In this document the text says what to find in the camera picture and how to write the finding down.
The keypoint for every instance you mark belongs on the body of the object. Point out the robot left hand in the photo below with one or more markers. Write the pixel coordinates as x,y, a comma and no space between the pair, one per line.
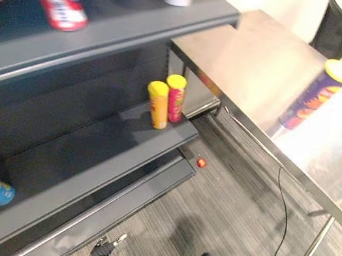
102,252

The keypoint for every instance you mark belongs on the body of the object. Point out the orange chips can yellow lid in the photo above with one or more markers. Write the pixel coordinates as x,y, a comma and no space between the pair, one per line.
159,107

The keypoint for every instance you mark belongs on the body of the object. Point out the pink chips can yellow lid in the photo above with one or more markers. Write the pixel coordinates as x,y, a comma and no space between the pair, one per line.
176,102

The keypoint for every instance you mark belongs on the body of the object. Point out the purple chips can yellow lid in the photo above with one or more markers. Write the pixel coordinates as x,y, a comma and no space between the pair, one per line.
312,96

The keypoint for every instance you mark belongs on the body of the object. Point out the dark grey shelf unit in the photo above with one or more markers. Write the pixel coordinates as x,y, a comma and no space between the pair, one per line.
124,37

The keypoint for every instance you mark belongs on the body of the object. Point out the small red ball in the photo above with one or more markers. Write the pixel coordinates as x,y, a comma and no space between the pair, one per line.
201,163

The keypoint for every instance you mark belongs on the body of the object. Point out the stainless steel table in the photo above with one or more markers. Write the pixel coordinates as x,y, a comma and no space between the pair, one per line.
253,56

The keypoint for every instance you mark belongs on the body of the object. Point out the black office chair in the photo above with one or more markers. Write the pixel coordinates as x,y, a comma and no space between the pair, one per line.
334,30

